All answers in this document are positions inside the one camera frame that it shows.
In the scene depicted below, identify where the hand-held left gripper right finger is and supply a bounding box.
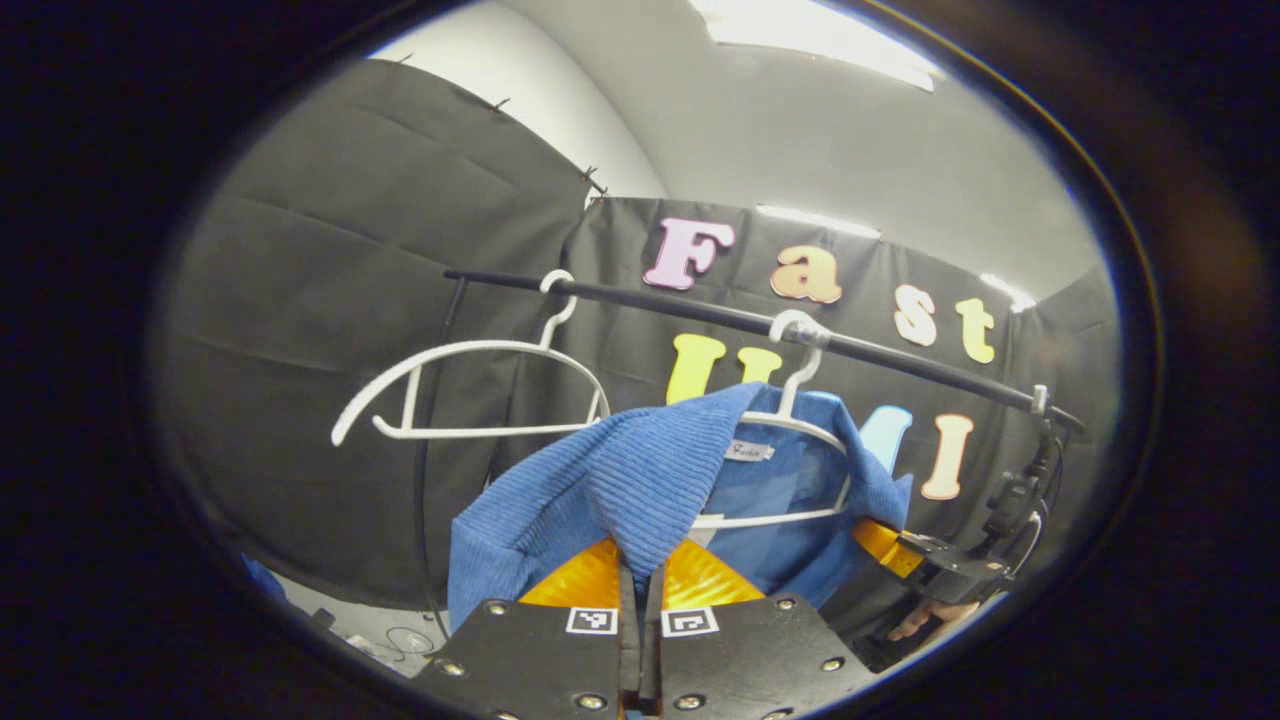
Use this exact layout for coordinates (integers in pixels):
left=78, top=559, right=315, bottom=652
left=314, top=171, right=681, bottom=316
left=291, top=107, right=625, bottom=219
left=643, top=540, right=883, bottom=720

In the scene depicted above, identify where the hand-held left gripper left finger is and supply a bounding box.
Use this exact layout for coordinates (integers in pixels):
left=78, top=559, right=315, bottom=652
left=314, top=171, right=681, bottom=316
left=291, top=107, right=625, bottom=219
left=413, top=538, right=643, bottom=720

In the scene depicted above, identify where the blue corduroy jacket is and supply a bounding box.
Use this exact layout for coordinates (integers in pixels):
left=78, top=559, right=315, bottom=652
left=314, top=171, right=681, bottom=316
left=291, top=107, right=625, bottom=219
left=447, top=382, right=913, bottom=633

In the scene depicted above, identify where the white empty plastic hanger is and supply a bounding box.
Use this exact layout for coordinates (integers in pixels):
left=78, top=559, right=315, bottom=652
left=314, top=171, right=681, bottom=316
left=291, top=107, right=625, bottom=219
left=330, top=268, right=613, bottom=448

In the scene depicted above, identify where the black backdrop cloth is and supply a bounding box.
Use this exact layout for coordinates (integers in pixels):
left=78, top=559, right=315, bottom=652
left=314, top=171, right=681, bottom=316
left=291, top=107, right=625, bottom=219
left=150, top=58, right=1121, bottom=611

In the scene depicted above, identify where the black floor cable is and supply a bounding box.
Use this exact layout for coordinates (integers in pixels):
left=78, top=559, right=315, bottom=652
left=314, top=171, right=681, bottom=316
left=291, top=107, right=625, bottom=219
left=385, top=625, right=441, bottom=661

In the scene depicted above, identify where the white plastic hanger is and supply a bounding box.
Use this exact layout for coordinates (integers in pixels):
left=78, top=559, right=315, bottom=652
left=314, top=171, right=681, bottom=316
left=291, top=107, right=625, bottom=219
left=330, top=268, right=613, bottom=448
left=690, top=308, right=853, bottom=531

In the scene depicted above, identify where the black metal clothes rack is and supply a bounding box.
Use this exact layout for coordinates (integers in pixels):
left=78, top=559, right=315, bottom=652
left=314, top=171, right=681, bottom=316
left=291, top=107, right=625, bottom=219
left=413, top=268, right=1088, bottom=641

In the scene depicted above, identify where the blue floor item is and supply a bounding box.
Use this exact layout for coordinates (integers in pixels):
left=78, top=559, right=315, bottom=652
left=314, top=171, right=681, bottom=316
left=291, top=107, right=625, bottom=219
left=243, top=555, right=291, bottom=606

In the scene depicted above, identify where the ceiling light panel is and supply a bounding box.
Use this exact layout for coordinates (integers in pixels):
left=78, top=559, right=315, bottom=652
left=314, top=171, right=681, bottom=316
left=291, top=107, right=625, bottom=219
left=690, top=0, right=946, bottom=93
left=980, top=272, right=1039, bottom=313

